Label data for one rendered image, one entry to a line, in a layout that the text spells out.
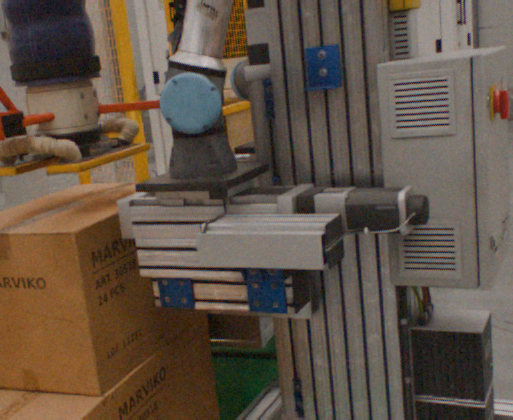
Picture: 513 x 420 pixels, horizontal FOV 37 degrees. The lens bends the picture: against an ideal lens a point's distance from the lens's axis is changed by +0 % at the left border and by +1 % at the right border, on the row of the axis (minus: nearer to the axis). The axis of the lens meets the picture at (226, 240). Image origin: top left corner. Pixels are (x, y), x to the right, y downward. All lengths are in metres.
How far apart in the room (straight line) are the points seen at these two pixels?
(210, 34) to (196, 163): 0.28
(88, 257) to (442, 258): 0.78
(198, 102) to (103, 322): 0.62
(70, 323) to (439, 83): 0.96
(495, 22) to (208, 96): 9.51
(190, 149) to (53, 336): 0.56
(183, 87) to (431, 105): 0.49
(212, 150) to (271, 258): 0.30
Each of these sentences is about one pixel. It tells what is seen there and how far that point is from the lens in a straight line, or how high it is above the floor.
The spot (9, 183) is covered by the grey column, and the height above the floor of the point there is 0.83.
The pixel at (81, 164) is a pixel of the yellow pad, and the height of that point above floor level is 1.07.
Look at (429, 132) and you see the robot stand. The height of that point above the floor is 1.09.
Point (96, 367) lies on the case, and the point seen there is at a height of 0.62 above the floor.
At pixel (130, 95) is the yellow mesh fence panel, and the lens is 3.21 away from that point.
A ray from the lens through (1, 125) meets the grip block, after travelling 1.80.
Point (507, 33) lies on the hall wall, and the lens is 10.86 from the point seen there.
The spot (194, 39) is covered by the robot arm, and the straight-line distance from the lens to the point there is 1.50.
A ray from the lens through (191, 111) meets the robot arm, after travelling 1.48.
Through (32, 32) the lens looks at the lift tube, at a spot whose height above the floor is 1.39.
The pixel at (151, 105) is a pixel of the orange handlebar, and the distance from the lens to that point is 1.95.
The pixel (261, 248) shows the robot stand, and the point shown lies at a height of 0.92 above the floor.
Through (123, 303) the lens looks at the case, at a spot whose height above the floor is 0.72.
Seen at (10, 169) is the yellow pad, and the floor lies 1.07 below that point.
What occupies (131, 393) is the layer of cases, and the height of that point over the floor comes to 0.50.
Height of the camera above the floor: 1.29
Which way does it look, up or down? 14 degrees down
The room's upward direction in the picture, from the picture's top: 7 degrees counter-clockwise
